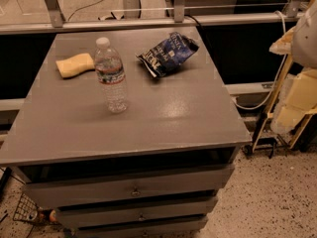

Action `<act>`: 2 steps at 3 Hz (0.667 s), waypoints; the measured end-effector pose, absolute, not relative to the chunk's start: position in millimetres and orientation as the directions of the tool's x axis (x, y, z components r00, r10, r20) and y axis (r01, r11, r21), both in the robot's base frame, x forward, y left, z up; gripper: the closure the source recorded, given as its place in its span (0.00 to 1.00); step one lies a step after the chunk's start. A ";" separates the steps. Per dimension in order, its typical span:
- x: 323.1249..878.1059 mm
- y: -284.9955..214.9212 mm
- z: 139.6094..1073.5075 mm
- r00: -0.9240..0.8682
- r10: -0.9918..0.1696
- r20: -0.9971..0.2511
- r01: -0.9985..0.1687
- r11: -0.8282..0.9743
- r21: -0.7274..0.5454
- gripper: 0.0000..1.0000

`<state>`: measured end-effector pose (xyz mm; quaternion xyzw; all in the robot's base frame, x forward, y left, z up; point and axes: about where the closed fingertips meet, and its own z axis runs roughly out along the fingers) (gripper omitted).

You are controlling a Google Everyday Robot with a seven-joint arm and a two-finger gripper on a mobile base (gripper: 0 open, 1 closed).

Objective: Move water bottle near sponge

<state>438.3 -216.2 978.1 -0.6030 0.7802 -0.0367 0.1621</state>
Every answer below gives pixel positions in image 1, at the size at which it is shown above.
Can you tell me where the grey drawer cabinet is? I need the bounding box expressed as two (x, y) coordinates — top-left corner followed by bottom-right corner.
(0, 26), (253, 238)

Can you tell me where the wire mesh basket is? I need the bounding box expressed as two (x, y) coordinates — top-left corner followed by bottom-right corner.
(13, 193), (41, 223)

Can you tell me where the white cable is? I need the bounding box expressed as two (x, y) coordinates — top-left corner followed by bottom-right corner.
(233, 10), (289, 111)

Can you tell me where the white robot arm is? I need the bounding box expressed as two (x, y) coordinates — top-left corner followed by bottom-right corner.
(269, 4), (317, 134)

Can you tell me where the metal railing frame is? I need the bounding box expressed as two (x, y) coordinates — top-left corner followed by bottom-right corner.
(0, 0), (292, 35)

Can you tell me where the clear plastic water bottle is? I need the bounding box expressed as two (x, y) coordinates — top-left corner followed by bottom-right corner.
(94, 37), (128, 113)

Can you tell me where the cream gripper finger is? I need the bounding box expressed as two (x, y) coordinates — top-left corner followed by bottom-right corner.
(269, 27), (294, 56)

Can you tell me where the bottom drawer front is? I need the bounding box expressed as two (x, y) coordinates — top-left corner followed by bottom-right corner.
(76, 216), (207, 238)

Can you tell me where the top drawer front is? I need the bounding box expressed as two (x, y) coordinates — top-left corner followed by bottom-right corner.
(24, 165), (234, 208)

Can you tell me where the yellow sponge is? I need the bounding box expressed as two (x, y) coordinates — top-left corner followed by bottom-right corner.
(55, 53), (94, 78)

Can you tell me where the yellow metal stand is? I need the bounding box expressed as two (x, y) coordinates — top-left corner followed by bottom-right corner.
(246, 55), (317, 157)

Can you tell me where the drawer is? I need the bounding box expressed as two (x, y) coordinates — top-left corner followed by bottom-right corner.
(24, 165), (234, 208)
(56, 196), (218, 229)
(76, 216), (207, 238)

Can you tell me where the blue chip bag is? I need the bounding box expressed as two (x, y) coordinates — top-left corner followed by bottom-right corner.
(138, 32), (199, 77)

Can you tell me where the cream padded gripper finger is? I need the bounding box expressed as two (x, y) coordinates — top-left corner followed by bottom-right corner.
(270, 68), (317, 134)

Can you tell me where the middle drawer front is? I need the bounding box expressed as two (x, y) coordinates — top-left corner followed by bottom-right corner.
(56, 196), (218, 229)

